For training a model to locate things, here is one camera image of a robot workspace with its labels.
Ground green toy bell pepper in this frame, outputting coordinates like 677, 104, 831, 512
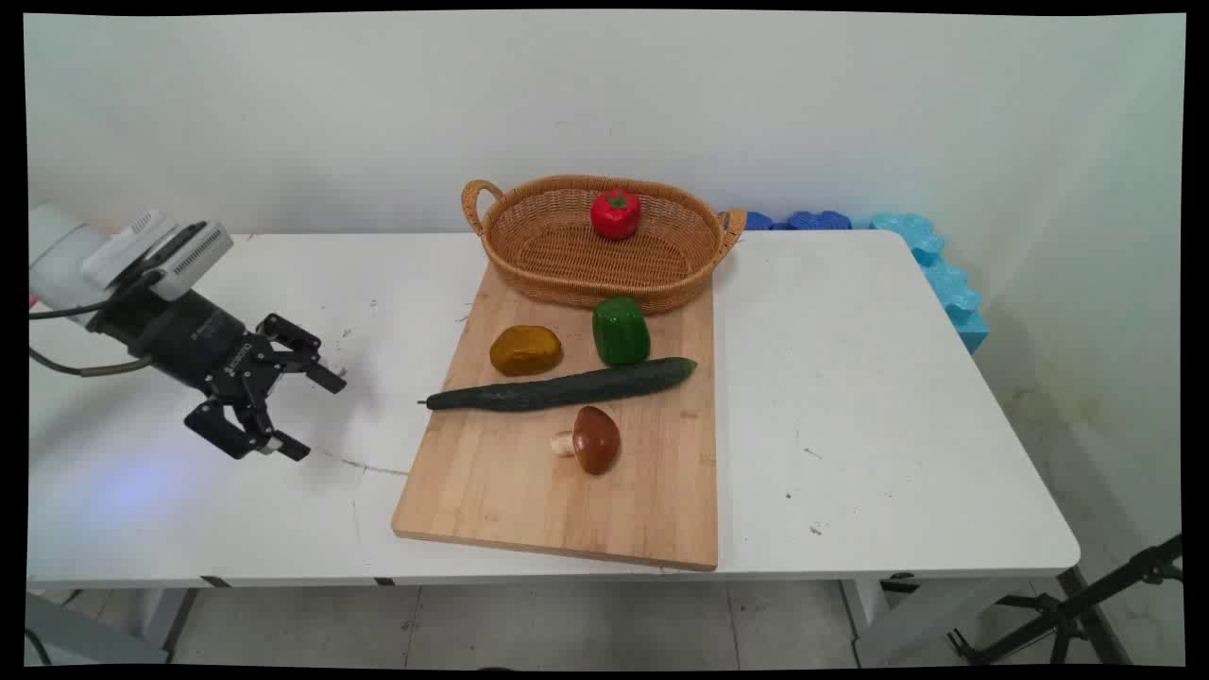
592, 297, 652, 368

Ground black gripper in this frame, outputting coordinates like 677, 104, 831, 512
90, 281, 348, 463

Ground light blue foam mat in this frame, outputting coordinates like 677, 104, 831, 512
869, 212, 991, 355

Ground dark green toy cucumber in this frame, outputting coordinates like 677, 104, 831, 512
417, 356, 699, 414

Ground white table leg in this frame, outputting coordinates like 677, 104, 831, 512
26, 588, 201, 666
839, 577, 1026, 668

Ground woven wicker basket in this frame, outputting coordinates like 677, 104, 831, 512
461, 175, 748, 315

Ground wooden cutting board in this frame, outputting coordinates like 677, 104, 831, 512
391, 263, 720, 573

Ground brown toy mushroom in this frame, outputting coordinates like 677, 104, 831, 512
551, 405, 622, 476

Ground black tripod stand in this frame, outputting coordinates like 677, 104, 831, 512
881, 534, 1184, 667

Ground red toy bell pepper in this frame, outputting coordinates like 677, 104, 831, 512
590, 188, 642, 241

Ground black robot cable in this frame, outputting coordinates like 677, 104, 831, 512
28, 346, 154, 379
28, 295, 143, 322

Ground yellow brown toy potato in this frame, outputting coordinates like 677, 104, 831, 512
489, 325, 564, 378

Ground white grey wrist camera box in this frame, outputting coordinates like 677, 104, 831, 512
80, 212, 235, 302

